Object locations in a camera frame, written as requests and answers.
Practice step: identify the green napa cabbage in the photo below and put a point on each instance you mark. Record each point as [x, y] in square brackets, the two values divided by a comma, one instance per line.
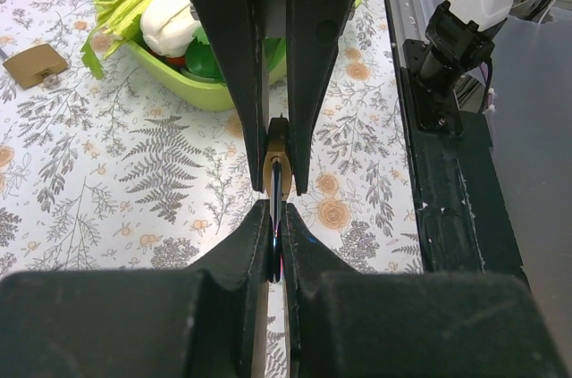
[117, 23]

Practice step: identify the large brass padlock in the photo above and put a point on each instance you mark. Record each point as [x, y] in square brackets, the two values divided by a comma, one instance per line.
[26, 66]

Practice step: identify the aluminium frame rail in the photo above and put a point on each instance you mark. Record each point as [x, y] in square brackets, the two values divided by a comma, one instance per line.
[532, 53]

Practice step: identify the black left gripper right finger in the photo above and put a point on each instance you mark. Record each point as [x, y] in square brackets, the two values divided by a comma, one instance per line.
[343, 323]

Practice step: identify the green bok choy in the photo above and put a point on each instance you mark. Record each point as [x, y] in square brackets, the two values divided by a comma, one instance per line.
[200, 62]

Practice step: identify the green plastic tray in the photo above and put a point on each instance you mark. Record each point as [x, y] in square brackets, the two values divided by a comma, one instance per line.
[215, 96]

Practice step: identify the floral patterned table mat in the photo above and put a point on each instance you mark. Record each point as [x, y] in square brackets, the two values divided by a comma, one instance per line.
[122, 173]

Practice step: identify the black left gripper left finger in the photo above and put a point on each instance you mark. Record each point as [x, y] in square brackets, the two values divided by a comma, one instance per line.
[204, 320]

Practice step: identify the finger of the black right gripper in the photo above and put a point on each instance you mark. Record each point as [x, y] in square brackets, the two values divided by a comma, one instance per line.
[236, 34]
[313, 29]

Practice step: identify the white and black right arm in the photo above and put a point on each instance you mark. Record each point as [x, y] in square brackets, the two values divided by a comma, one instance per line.
[482, 16]

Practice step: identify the white radish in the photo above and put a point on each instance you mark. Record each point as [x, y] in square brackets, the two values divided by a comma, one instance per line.
[168, 26]

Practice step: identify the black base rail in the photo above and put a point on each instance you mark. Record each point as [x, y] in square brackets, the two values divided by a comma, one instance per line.
[462, 221]

